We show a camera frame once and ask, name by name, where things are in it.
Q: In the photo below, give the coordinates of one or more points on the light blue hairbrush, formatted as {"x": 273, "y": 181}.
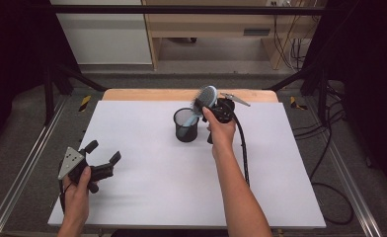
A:
{"x": 209, "y": 95}

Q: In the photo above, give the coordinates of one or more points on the yellow clamp left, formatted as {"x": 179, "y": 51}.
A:
{"x": 85, "y": 103}

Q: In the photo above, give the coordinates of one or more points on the black curtain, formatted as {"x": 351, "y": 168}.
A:
{"x": 362, "y": 82}
{"x": 10, "y": 65}

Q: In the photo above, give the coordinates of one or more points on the person's right hand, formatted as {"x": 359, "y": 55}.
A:
{"x": 222, "y": 135}

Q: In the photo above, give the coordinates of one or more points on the dark rectangular desk plate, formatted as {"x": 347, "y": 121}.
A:
{"x": 256, "y": 32}

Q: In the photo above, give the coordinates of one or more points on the wooden desk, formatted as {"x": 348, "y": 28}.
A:
{"x": 214, "y": 28}

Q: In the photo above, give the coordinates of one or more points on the yellow clamp right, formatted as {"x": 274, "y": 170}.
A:
{"x": 296, "y": 103}

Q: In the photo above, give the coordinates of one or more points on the white cabinet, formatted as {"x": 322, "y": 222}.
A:
{"x": 106, "y": 39}

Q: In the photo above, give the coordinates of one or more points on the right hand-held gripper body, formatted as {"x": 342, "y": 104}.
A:
{"x": 223, "y": 112}

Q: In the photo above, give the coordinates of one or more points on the black frame leg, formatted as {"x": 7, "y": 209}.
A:
{"x": 300, "y": 77}
{"x": 76, "y": 77}

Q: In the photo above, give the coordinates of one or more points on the yellow clamp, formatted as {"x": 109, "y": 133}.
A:
{"x": 85, "y": 103}
{"x": 296, "y": 103}

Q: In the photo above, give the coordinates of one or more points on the person's left hand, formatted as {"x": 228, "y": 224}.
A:
{"x": 78, "y": 197}

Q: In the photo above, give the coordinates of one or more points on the metal floor rail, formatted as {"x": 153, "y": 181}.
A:
{"x": 356, "y": 197}
{"x": 20, "y": 164}

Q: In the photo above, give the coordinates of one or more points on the black mesh pen holder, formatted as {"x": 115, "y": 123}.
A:
{"x": 185, "y": 133}

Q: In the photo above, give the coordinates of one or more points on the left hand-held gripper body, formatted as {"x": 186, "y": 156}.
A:
{"x": 71, "y": 161}

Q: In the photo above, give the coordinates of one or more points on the black horizontal frame bar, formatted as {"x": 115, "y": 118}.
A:
{"x": 181, "y": 10}

